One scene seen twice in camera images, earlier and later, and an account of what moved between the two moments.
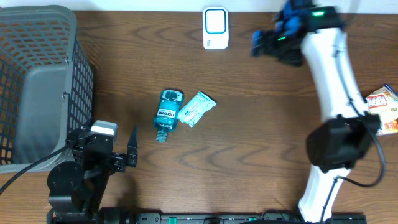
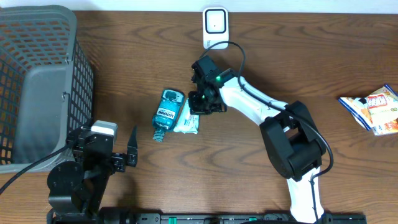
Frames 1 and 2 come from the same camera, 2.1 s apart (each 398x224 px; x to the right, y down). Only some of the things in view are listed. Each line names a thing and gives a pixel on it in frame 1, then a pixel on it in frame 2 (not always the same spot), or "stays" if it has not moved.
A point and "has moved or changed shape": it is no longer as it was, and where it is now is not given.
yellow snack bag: (384, 101) stays
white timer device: (216, 28) stays
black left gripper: (116, 165) stays
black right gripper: (268, 37) -> (194, 108)
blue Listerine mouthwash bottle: (166, 114) stays
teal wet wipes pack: (193, 111) has moved or changed shape
